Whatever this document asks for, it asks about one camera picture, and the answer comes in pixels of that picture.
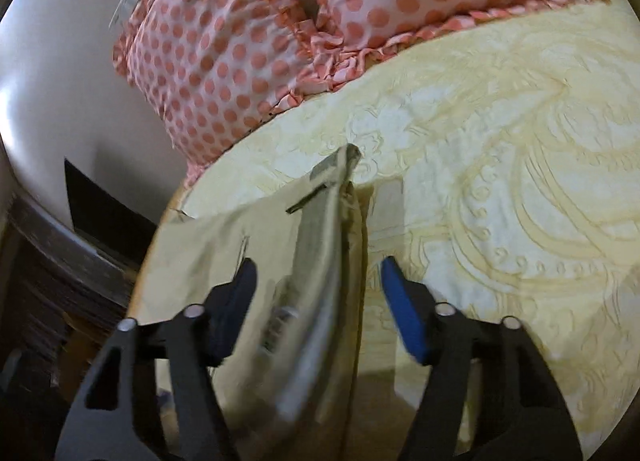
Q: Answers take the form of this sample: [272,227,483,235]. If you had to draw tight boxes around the cream patterned bedsheet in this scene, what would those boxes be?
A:
[122,0,640,461]

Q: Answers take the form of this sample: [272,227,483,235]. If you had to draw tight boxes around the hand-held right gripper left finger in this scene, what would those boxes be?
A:
[54,257,259,461]

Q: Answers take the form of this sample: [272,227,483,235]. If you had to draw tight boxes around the beige khaki pants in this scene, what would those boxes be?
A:
[125,143,381,461]

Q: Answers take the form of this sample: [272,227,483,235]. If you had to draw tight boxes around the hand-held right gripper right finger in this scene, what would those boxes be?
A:
[380,256,585,461]

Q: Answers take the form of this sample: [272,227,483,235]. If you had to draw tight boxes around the pink polka dot pillow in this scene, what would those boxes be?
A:
[112,0,608,192]

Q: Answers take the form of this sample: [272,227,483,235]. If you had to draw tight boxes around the dark wooden bed frame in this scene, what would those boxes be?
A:
[0,156,161,442]

